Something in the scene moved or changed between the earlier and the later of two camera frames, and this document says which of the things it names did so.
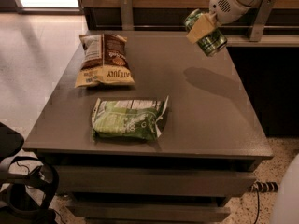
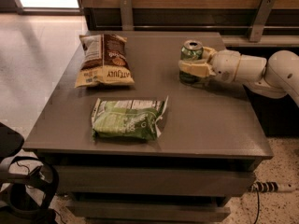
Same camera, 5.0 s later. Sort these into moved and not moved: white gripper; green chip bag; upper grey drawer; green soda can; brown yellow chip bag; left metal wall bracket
Moved: green soda can; white gripper
Not moved: brown yellow chip bag; upper grey drawer; left metal wall bracket; green chip bag
